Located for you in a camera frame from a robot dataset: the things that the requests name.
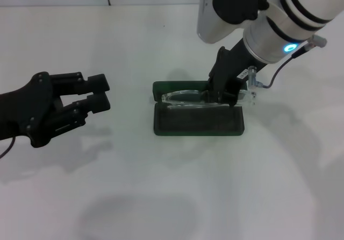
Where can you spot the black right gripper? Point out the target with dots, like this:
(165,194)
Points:
(228,67)

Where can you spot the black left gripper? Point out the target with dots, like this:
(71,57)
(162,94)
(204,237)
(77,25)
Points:
(24,111)

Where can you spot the clear plastic glasses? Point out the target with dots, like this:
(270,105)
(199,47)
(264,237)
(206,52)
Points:
(252,96)

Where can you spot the green glasses case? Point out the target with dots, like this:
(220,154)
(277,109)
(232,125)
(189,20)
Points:
(193,121)

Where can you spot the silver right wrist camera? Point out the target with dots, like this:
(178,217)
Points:
(209,16)

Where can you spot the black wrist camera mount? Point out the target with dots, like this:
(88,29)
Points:
(236,3)

